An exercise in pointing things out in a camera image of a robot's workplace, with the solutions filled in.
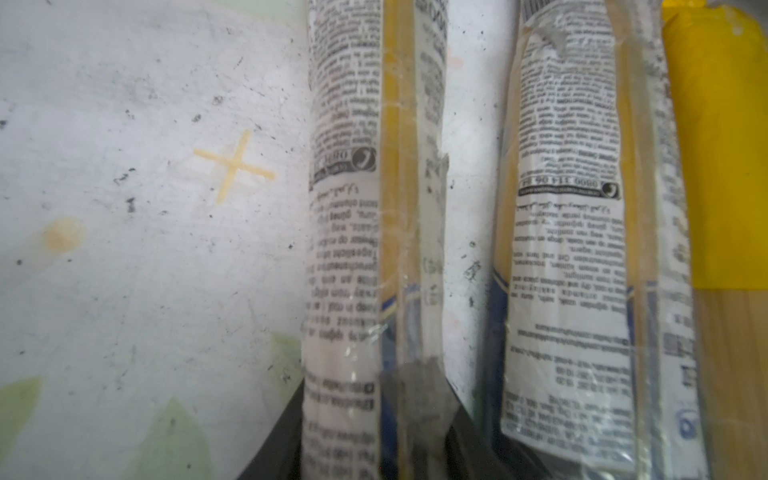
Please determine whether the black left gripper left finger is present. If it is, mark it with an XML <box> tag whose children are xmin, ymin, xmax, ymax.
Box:
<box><xmin>237</xmin><ymin>381</ymin><xmax>304</xmax><ymax>480</ymax></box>

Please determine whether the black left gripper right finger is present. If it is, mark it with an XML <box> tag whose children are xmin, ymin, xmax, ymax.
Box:
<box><xmin>445</xmin><ymin>390</ymin><xmax>515</xmax><ymax>480</ymax></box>

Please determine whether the clear labelled spaghetti bag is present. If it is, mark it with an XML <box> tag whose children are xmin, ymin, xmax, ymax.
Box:
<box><xmin>484</xmin><ymin>1</ymin><xmax>710</xmax><ymax>479</ymax></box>

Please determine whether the yellow spaghetti bag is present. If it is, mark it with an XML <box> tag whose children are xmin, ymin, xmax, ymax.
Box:
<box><xmin>662</xmin><ymin>1</ymin><xmax>767</xmax><ymax>479</ymax></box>

